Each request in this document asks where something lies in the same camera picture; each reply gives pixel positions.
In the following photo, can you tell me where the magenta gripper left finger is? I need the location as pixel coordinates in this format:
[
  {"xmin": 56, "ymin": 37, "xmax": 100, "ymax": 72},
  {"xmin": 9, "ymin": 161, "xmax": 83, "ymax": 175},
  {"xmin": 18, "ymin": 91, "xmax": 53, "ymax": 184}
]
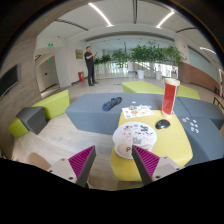
[{"xmin": 48, "ymin": 146, "xmax": 96, "ymax": 187}]

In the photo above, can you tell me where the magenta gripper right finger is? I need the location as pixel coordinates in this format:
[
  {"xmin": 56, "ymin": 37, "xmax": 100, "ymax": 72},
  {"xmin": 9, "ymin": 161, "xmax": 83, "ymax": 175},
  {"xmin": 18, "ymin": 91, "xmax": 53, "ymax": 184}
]
[{"xmin": 132, "ymin": 145, "xmax": 181, "ymax": 185}]

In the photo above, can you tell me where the round white sticker mouse pad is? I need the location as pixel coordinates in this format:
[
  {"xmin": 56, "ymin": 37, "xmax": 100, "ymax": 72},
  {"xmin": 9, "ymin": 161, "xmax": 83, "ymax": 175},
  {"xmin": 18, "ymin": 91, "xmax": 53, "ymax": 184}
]
[{"xmin": 112, "ymin": 122, "xmax": 157, "ymax": 160}]

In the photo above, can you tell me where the black computer mouse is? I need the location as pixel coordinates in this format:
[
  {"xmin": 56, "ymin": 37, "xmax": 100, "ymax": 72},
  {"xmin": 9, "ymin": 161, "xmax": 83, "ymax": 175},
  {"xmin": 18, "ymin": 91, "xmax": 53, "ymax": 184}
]
[{"xmin": 155, "ymin": 119, "xmax": 170, "ymax": 129}]

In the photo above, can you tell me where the yellow-green table block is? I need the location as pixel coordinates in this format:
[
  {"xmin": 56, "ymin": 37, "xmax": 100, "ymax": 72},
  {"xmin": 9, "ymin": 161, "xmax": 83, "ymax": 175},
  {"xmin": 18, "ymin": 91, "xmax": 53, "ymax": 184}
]
[{"xmin": 111, "ymin": 110, "xmax": 193, "ymax": 181}]

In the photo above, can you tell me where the beige chair back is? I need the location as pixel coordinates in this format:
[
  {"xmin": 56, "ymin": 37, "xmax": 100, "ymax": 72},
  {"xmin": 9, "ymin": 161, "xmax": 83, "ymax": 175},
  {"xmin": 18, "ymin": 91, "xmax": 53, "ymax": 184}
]
[{"xmin": 25, "ymin": 153, "xmax": 51, "ymax": 170}]

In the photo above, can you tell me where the white sticker sheet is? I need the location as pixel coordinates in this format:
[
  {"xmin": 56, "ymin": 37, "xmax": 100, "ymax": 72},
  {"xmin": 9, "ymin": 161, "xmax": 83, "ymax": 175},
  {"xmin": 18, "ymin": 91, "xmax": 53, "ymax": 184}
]
[{"xmin": 122, "ymin": 105, "xmax": 153, "ymax": 119}]

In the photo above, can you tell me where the large grey sofa block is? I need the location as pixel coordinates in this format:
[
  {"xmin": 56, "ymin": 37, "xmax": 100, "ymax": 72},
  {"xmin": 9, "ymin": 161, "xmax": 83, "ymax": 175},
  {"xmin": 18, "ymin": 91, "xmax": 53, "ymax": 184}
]
[{"xmin": 65, "ymin": 93, "xmax": 224, "ymax": 166}]

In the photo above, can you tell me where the dark grey cube stool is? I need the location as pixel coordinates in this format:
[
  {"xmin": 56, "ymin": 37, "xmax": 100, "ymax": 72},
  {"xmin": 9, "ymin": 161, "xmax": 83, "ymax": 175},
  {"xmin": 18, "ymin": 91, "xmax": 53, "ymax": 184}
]
[{"xmin": 16, "ymin": 107, "xmax": 47, "ymax": 135}]

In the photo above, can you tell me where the lime green bench seat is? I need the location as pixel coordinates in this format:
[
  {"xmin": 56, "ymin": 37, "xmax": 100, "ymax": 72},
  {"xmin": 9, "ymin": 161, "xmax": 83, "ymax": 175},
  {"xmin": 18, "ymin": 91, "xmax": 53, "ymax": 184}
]
[{"xmin": 9, "ymin": 90, "xmax": 70, "ymax": 138}]

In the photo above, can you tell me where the folded dark blue umbrella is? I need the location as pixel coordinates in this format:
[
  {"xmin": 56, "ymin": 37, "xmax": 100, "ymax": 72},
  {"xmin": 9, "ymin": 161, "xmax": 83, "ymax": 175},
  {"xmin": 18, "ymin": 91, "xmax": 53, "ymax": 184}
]
[{"xmin": 102, "ymin": 97, "xmax": 122, "ymax": 112}]

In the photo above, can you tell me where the far lime green sofa block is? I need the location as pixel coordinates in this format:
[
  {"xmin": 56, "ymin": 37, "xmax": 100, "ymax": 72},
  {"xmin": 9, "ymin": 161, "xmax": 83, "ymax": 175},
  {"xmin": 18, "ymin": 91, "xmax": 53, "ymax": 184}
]
[{"xmin": 122, "ymin": 81, "xmax": 200, "ymax": 100}]

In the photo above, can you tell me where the red cylinder with wooden caps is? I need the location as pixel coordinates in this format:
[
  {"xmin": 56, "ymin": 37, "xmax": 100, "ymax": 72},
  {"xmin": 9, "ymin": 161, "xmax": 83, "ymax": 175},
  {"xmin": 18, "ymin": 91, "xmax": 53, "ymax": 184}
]
[{"xmin": 161, "ymin": 78, "xmax": 180, "ymax": 118}]

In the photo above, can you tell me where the red bin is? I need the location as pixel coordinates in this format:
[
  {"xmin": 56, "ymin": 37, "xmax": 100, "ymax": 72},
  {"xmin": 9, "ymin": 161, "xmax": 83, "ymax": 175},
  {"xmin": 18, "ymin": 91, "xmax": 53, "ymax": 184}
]
[{"xmin": 78, "ymin": 72, "xmax": 85, "ymax": 81}]

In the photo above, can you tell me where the man in black clothes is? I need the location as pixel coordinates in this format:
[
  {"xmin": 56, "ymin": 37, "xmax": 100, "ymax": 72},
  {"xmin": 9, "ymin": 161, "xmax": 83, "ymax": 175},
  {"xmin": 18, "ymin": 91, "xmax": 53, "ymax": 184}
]
[{"xmin": 84, "ymin": 46, "xmax": 97, "ymax": 86}]

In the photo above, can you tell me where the potted green plant left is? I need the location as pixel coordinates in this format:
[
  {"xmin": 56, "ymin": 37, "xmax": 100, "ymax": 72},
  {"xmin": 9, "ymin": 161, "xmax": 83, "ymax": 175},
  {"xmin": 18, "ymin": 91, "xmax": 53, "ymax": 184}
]
[{"xmin": 130, "ymin": 45, "xmax": 153, "ymax": 79}]

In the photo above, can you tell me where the potted green plant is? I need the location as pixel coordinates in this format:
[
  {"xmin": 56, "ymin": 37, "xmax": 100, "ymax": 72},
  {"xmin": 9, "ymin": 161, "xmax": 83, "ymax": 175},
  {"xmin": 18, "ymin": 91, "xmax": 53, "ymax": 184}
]
[
  {"xmin": 164, "ymin": 45, "xmax": 183, "ymax": 78},
  {"xmin": 130, "ymin": 45, "xmax": 153, "ymax": 79}
]

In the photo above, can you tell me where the potted green plant right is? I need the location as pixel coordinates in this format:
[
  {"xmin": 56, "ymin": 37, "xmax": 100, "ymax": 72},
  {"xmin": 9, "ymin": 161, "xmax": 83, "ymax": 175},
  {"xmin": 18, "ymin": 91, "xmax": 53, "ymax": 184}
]
[{"xmin": 164, "ymin": 45, "xmax": 183, "ymax": 78}]

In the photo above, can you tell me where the wall-mounted black screen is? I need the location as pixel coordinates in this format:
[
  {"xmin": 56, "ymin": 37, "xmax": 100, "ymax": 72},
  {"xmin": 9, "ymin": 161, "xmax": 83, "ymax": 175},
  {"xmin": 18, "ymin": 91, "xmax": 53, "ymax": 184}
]
[{"xmin": 0, "ymin": 65, "xmax": 20, "ymax": 99}]

